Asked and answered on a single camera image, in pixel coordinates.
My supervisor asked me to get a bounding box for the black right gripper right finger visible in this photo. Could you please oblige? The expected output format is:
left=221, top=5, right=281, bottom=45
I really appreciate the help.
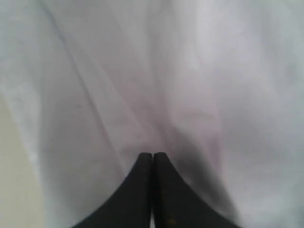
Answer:
left=152, top=152, right=238, bottom=228

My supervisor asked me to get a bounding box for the white t-shirt red lettering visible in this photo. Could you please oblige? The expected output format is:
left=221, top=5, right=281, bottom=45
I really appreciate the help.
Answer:
left=0, top=0, right=304, bottom=228

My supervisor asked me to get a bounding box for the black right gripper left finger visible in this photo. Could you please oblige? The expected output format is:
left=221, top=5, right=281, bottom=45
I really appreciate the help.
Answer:
left=74, top=153, right=153, bottom=228

